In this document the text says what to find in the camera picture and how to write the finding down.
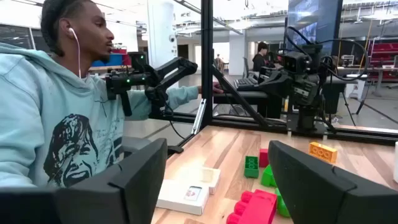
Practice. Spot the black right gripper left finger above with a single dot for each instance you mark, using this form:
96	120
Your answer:
93	202

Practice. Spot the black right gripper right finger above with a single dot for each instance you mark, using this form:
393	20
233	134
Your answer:
326	199

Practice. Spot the green two-stud block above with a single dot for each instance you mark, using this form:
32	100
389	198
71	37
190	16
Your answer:
281	205

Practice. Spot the long yellow toy brick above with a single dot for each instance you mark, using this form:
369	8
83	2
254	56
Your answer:
323	152

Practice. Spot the long green four-stud block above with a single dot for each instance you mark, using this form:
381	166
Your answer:
267	179

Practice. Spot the big red three-stud block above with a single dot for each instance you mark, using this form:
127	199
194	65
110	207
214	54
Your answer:
255	207

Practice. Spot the small red toy brick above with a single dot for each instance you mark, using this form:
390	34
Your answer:
263	158

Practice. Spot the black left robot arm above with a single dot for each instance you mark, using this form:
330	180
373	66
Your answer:
306	119

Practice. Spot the white card box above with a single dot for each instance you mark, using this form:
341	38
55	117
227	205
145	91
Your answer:
174	196

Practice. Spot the dark green toy brick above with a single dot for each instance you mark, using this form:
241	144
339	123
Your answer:
251	168

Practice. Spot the person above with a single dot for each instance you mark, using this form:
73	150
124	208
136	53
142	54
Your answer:
258	60
46	109

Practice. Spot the black desk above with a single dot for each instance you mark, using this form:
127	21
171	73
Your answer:
270	107

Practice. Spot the silver metal strut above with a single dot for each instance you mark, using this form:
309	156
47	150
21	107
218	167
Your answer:
199	116

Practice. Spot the black keyboard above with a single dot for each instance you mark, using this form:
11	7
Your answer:
245	83

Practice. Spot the red storage rack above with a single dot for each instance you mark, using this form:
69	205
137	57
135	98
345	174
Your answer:
384	51

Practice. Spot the blue display panel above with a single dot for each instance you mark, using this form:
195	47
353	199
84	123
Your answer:
323	18

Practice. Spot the white pillar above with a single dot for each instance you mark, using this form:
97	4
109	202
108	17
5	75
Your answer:
161	31

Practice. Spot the black aluminium table frame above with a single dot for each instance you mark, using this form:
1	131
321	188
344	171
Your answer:
206	62

